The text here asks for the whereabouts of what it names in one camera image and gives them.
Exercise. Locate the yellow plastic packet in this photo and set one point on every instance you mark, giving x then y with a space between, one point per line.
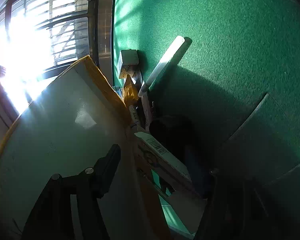
130 92

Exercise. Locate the small white carton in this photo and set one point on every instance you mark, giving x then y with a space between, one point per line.
128 60

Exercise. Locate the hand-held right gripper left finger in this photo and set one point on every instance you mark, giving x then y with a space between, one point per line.
109 160

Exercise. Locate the long white capped pen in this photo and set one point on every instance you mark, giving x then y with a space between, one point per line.
165 60

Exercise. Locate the white paint marker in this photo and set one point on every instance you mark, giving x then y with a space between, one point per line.
135 115

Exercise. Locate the white cream carton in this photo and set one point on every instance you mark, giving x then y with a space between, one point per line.
165 160

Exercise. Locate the barred window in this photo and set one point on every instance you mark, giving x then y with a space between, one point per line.
60 17

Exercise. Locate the cardboard box with yellow tape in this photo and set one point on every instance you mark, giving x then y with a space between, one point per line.
65 142

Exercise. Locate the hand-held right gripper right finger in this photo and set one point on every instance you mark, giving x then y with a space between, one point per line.
222 205

